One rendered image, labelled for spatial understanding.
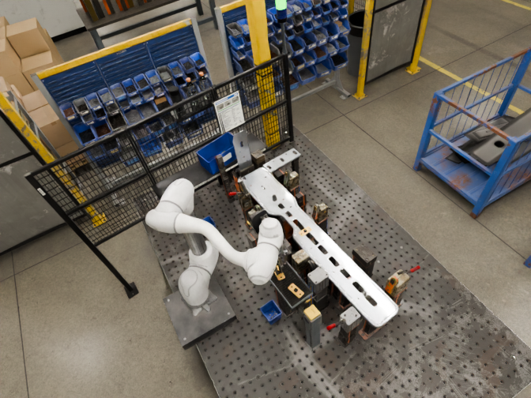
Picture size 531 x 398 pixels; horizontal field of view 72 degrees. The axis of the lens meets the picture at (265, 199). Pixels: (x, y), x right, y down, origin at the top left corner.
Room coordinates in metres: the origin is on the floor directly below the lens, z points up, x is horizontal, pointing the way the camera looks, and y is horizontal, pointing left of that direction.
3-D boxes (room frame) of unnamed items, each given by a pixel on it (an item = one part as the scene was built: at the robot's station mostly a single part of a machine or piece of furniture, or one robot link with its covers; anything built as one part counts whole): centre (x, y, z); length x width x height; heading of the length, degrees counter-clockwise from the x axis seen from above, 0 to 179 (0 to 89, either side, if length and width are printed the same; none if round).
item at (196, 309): (1.07, 0.53, 0.79); 0.22 x 0.18 x 0.06; 34
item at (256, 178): (1.28, -0.23, 1.00); 1.38 x 0.22 x 0.02; 26
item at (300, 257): (1.08, -0.14, 0.89); 0.13 x 0.11 x 0.38; 116
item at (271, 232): (0.92, 0.01, 1.57); 0.13 x 0.11 x 0.16; 158
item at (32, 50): (5.17, 2.96, 0.52); 1.20 x 0.80 x 1.05; 19
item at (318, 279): (0.93, -0.21, 0.90); 0.13 x 0.10 x 0.41; 116
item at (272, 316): (0.91, 0.09, 0.74); 0.11 x 0.10 x 0.09; 26
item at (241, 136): (1.95, 0.10, 1.17); 0.12 x 0.01 x 0.34; 116
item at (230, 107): (2.25, 0.15, 1.30); 0.23 x 0.02 x 0.31; 116
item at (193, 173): (2.01, 0.37, 1.02); 0.90 x 0.22 x 0.03; 116
